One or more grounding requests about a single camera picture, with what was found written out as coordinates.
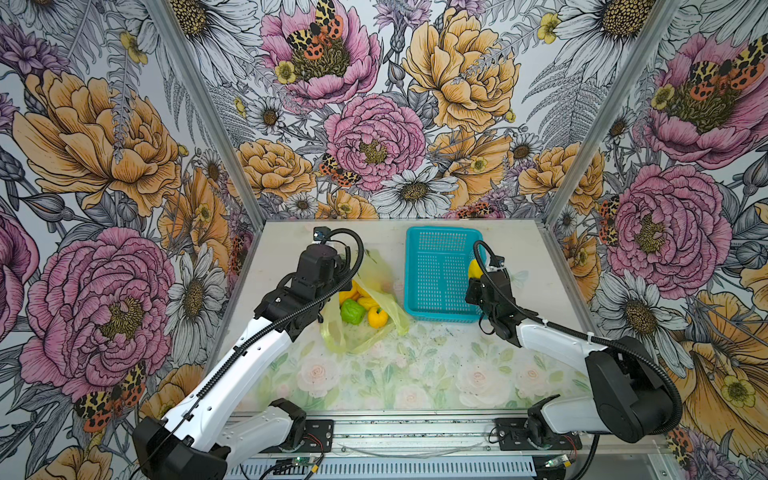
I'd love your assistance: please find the aluminium frame corner post right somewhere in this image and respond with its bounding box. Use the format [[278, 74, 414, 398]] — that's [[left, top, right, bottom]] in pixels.
[[541, 0, 681, 227]]

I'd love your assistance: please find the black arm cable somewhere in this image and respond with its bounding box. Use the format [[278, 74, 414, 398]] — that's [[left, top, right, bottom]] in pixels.
[[472, 239, 684, 480], [131, 227, 365, 469]]

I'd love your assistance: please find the teal plastic mesh basket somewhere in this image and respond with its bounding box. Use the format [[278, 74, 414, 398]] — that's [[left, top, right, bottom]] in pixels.
[[404, 226, 483, 323]]

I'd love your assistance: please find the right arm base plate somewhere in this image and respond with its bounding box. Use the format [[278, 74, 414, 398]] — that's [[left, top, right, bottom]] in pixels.
[[489, 417, 583, 452]]

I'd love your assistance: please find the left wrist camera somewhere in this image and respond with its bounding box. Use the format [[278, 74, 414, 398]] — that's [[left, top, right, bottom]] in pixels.
[[313, 226, 333, 244]]

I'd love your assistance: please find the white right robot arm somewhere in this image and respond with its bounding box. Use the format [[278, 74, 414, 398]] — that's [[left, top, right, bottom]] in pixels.
[[465, 270, 682, 447]]

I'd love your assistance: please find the aluminium frame corner post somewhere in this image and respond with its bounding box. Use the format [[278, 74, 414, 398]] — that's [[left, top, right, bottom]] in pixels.
[[147, 1, 266, 233], [541, 0, 681, 227]]

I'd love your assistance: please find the white vented cable duct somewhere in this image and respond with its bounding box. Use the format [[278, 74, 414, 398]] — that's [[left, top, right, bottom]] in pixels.
[[239, 455, 538, 480]]

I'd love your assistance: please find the yellow-green plastic bag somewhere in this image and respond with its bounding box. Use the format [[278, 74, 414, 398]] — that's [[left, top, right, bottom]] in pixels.
[[320, 250, 412, 354]]

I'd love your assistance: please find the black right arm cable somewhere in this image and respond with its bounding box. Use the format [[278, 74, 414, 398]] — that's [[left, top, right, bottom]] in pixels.
[[472, 239, 684, 480]]

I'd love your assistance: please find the yellow toy banana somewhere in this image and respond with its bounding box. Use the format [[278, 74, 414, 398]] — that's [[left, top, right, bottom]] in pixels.
[[468, 259, 483, 279]]

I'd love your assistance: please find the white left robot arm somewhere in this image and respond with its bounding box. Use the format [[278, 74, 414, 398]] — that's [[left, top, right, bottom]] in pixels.
[[132, 240, 364, 479]]

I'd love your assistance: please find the green toy pepper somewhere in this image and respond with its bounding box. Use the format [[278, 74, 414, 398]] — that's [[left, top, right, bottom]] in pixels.
[[340, 299, 367, 325]]

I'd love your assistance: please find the aluminium front rail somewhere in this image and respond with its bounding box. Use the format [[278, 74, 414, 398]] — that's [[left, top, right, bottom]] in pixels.
[[161, 413, 667, 460]]

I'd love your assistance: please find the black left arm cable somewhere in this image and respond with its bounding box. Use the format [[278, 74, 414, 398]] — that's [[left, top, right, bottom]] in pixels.
[[131, 227, 365, 469]]

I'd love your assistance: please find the yellow toy lemon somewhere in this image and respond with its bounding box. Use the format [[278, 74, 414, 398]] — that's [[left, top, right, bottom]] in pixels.
[[339, 281, 361, 305]]

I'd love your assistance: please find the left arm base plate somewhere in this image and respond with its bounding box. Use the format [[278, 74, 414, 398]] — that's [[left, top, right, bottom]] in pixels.
[[263, 419, 335, 454]]

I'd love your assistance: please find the yellow toy pepper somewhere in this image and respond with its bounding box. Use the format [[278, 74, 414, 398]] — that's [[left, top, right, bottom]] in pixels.
[[367, 306, 389, 329]]

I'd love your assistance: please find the aluminium frame corner post left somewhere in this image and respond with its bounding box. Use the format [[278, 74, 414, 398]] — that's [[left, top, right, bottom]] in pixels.
[[147, 1, 266, 233]]

